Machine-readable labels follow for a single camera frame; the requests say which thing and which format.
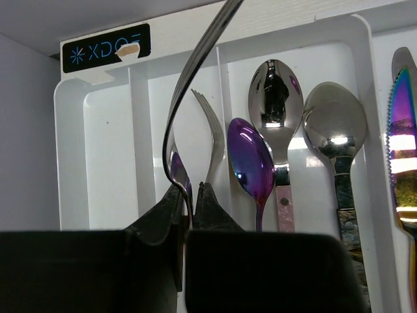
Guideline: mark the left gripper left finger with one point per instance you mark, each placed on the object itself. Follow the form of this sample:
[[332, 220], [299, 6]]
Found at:
[[137, 269]]

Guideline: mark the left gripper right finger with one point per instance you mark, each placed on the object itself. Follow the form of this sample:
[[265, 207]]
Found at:
[[228, 269]]

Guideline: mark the iridescent rainbow spoon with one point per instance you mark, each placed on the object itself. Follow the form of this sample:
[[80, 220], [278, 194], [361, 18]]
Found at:
[[251, 163]]

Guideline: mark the black handled fork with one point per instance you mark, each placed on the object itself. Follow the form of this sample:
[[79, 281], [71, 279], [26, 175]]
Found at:
[[180, 121], [217, 136]]

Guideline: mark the pink handled spoon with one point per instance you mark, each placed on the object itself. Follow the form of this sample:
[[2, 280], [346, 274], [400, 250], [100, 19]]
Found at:
[[276, 105]]

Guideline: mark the dark handled silver spoon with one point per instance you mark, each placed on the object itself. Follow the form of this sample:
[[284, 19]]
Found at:
[[335, 126]]

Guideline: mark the iridescent rainbow knife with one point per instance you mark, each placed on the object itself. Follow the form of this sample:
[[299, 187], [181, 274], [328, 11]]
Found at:
[[401, 145]]

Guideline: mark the ornate silver knife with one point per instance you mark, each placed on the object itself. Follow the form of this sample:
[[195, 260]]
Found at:
[[403, 58]]

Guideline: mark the white divided cutlery tray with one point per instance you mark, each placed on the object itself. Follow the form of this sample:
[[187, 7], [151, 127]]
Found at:
[[109, 130]]

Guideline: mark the blue logo sticker left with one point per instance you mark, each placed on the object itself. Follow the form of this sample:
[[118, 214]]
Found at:
[[100, 50]]

